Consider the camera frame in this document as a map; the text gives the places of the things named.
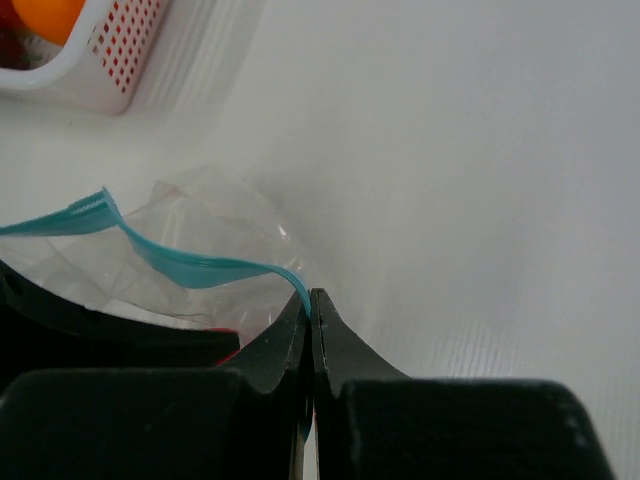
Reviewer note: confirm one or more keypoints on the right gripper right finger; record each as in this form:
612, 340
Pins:
375, 422

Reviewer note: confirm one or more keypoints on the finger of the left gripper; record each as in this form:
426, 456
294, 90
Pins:
40, 330

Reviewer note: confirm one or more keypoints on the fake orange fruit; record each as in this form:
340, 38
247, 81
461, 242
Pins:
52, 20

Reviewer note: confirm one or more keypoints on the clear zip top bag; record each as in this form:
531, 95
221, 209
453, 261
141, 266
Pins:
204, 253

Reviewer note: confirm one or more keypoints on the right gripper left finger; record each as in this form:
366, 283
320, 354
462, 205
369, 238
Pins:
245, 419

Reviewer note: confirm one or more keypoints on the white plastic basket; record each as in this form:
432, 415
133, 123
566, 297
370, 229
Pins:
100, 65

